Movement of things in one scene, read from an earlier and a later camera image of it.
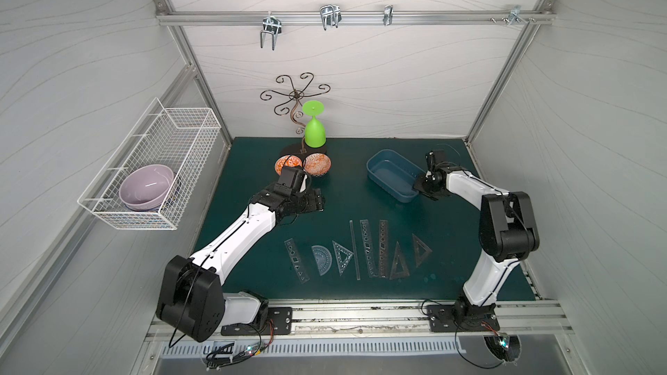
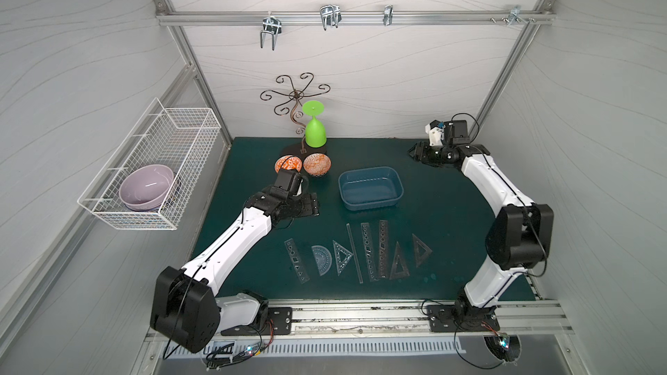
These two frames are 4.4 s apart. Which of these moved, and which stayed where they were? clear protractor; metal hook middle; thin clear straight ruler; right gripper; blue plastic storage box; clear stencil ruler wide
Moved: blue plastic storage box; right gripper
Stayed: thin clear straight ruler; clear stencil ruler wide; metal hook middle; clear protractor
